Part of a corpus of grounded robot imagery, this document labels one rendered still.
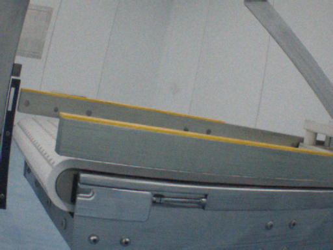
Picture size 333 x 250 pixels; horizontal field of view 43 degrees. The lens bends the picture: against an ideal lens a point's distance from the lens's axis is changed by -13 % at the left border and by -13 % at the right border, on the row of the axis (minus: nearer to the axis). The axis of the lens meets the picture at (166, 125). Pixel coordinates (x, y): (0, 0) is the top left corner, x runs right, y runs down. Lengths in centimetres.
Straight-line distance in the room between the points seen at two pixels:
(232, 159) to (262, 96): 460
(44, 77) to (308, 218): 533
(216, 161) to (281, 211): 12
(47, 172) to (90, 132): 6
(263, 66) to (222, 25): 93
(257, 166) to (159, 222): 12
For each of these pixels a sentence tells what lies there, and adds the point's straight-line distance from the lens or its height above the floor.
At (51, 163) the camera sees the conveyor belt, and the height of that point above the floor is 81.
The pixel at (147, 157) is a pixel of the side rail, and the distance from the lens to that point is 41.
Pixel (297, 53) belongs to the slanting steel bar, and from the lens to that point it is 48.
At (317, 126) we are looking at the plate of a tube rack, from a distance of 86.
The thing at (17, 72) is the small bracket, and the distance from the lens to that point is 66.
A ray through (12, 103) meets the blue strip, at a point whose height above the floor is 83.
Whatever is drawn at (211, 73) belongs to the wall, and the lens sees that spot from 573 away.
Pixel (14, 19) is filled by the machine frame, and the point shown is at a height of 95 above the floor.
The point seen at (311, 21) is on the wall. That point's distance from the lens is 477.
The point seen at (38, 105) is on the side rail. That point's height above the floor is 83.
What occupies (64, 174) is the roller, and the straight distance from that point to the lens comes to 40.
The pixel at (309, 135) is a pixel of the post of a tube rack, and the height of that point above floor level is 86.
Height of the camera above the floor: 89
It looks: 4 degrees down
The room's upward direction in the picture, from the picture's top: 11 degrees clockwise
